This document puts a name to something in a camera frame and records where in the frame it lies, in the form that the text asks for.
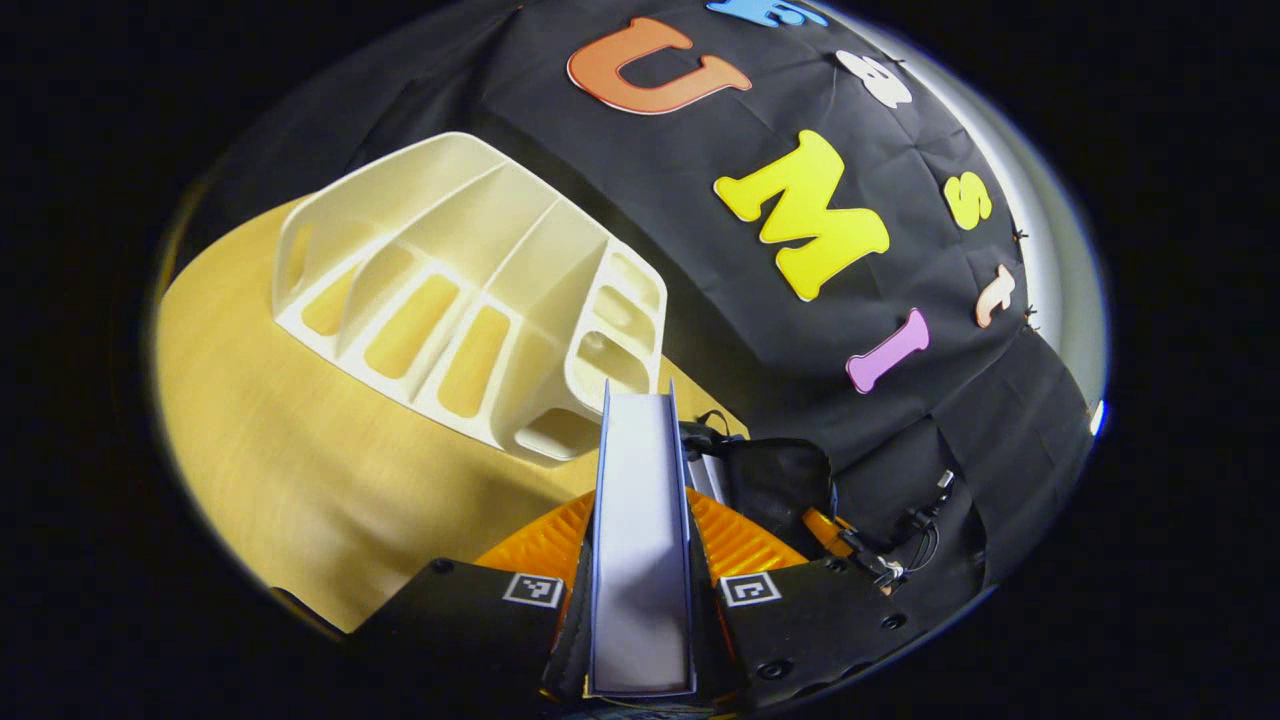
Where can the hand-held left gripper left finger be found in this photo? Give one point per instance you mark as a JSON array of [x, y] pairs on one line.
[[470, 630]]

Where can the blue-grey cover book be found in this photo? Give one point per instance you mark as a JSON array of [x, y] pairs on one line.
[[640, 540]]

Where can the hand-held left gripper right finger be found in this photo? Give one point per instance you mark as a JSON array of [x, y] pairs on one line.
[[712, 650]]

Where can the blue schoolbag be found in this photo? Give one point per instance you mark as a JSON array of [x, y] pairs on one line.
[[780, 490]]

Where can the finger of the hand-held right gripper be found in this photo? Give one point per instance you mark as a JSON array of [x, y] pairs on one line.
[[828, 532]]

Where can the black backdrop cloth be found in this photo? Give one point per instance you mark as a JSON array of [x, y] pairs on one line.
[[700, 330]]

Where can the cream plastic bookshelf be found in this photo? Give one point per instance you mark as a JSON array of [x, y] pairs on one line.
[[480, 240]]

